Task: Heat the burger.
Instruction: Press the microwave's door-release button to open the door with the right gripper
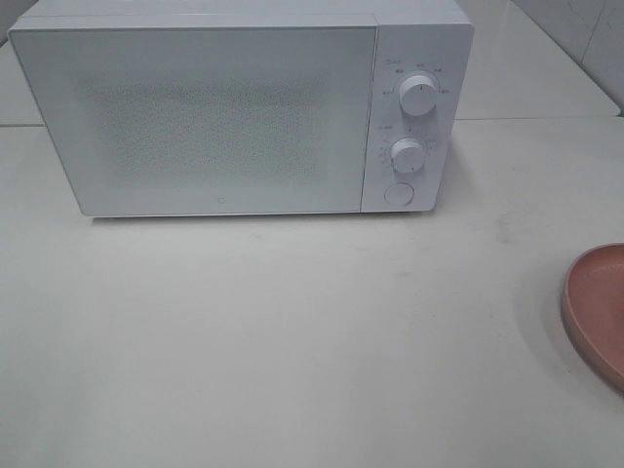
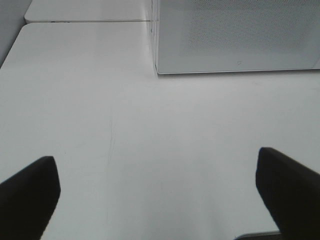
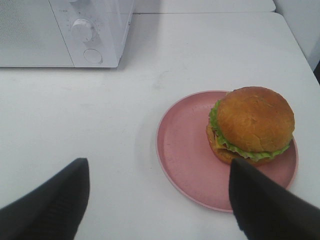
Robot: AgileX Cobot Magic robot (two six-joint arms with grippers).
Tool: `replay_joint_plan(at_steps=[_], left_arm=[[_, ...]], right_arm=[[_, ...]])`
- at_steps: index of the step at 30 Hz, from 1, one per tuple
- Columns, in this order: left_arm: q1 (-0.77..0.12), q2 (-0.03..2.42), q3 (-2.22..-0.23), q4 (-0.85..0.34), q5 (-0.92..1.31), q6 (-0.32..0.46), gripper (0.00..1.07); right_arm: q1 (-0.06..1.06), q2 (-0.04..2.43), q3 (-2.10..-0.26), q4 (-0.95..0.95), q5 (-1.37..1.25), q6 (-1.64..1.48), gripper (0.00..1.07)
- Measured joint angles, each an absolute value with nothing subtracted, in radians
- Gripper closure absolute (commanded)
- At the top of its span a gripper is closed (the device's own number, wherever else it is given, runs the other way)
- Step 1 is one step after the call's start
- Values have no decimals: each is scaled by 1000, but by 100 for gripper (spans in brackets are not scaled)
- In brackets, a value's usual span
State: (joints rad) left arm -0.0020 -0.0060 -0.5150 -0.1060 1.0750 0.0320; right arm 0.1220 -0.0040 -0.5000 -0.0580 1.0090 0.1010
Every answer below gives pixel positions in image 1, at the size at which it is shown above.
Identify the white round door button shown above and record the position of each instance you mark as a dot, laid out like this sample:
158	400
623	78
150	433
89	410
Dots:
399	194

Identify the pink round plate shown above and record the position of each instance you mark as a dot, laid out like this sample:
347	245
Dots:
592	310

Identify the white microwave door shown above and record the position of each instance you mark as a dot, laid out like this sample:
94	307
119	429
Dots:
205	122

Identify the white lower timer knob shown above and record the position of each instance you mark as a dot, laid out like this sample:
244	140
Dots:
408	155

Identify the white upper power knob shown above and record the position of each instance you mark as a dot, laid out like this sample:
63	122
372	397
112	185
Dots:
418	93

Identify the white microwave oven body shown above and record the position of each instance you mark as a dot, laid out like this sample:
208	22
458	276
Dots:
433	36

